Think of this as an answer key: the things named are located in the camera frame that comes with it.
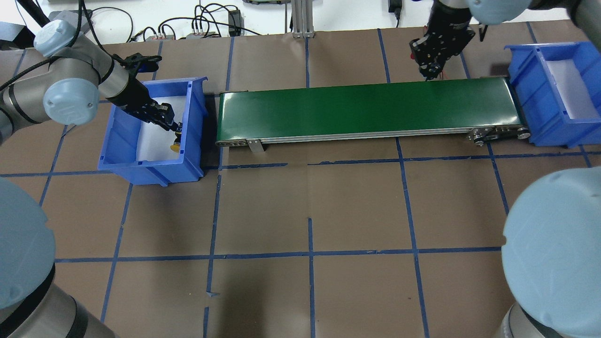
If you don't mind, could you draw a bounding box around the blue destination bin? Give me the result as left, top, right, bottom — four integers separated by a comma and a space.
506, 41, 601, 148

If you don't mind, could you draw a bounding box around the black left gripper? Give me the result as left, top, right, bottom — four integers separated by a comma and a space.
123, 98, 183, 133

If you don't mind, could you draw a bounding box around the green conveyor belt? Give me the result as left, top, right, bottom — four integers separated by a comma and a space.
216, 77, 531, 152

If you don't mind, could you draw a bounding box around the white foam destination liner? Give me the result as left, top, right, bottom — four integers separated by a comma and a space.
547, 59, 600, 120

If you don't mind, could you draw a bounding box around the black power adapter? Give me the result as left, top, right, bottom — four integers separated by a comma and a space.
228, 9, 243, 37

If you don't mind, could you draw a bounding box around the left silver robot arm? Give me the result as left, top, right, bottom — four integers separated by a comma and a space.
1, 20, 182, 338

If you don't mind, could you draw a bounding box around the white foam bin liner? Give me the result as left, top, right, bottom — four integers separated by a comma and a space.
137, 96, 186, 162

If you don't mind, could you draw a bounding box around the yellow push button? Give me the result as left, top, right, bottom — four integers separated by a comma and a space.
170, 132, 182, 154

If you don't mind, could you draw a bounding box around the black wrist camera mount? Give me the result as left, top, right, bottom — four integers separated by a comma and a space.
113, 53, 162, 75

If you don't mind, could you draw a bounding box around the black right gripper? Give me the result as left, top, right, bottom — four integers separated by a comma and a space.
409, 26, 475, 78

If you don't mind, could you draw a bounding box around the blue source bin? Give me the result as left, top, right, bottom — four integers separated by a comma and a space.
97, 77, 208, 186

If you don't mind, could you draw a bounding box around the aluminium frame post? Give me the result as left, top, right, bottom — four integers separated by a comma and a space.
291, 0, 315, 38

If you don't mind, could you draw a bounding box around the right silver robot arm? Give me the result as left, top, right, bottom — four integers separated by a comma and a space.
410, 0, 601, 338

